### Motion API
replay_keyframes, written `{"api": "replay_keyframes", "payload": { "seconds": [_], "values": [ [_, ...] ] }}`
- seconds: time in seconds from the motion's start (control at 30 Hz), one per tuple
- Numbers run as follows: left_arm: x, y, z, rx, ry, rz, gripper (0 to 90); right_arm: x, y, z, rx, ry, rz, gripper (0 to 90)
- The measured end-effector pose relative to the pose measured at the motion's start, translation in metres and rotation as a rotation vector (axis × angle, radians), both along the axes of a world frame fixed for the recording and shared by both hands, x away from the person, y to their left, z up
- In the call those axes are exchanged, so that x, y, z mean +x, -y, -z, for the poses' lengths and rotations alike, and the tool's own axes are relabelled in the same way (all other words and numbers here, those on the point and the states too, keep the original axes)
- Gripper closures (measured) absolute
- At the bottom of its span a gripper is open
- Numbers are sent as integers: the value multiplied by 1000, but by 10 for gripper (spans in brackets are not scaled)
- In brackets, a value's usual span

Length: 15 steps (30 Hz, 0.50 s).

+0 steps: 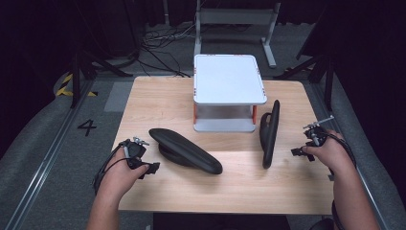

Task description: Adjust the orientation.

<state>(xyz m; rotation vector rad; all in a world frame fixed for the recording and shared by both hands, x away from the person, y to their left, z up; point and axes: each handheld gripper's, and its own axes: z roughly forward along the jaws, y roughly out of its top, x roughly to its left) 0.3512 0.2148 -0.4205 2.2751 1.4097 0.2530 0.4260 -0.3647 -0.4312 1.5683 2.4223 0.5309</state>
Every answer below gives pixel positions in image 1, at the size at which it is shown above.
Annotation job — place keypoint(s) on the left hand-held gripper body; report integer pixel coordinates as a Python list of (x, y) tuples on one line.
[(135, 151)]

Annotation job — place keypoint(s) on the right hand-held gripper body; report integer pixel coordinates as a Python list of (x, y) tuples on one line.
[(316, 136)]

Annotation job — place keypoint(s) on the person's right hand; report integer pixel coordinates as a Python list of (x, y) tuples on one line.
[(333, 155)]

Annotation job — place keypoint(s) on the person's left hand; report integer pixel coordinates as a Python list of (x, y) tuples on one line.
[(119, 175)]

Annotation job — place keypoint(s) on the black slipper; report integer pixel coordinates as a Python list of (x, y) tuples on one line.
[(270, 134), (186, 153)]

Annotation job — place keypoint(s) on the black tripod stand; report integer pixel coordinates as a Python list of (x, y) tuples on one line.
[(76, 76), (328, 83)]

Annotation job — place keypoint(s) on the white two-tier shoe rack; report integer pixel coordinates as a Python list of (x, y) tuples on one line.
[(228, 80)]

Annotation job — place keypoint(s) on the grey metal pole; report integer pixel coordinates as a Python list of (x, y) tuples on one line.
[(166, 12)]

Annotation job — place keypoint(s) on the grey metal table frame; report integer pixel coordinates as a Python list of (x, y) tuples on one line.
[(236, 16)]

